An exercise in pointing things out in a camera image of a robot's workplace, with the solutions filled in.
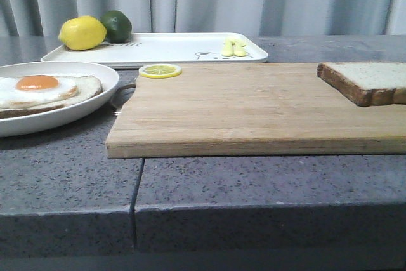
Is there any bottom bread slice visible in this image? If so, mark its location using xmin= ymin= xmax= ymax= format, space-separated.
xmin=1 ymin=76 xmax=103 ymax=119

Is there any white rectangular tray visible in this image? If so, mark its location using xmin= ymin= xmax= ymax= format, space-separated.
xmin=41 ymin=32 xmax=268 ymax=69

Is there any metal cutting board handle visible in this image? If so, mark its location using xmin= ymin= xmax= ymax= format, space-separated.
xmin=108 ymin=80 xmax=136 ymax=116

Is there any white bread slice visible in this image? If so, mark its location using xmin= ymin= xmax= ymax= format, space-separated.
xmin=317 ymin=62 xmax=405 ymax=107

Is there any yellow lemon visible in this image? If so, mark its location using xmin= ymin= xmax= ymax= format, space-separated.
xmin=58 ymin=15 xmax=107 ymax=51

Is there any yellow-green toy piece right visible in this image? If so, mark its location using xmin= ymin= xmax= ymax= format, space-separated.
xmin=232 ymin=39 xmax=247 ymax=57

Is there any white round plate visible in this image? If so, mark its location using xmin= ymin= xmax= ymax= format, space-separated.
xmin=1 ymin=62 xmax=119 ymax=137

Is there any fried egg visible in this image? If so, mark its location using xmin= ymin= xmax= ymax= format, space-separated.
xmin=1 ymin=75 xmax=78 ymax=109

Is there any yellow-green toy piece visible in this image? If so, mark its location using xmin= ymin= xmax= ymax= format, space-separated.
xmin=221 ymin=38 xmax=234 ymax=57
xmin=232 ymin=39 xmax=247 ymax=57

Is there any green lime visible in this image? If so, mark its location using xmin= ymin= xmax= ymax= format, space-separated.
xmin=100 ymin=10 xmax=132 ymax=43

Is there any yellow-green toy piece left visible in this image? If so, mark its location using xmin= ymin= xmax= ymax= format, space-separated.
xmin=221 ymin=38 xmax=234 ymax=57

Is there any lemon slice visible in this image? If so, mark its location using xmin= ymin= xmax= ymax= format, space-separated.
xmin=138 ymin=64 xmax=182 ymax=79

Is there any wooden cutting board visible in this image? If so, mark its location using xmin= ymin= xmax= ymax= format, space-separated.
xmin=106 ymin=63 xmax=405 ymax=158

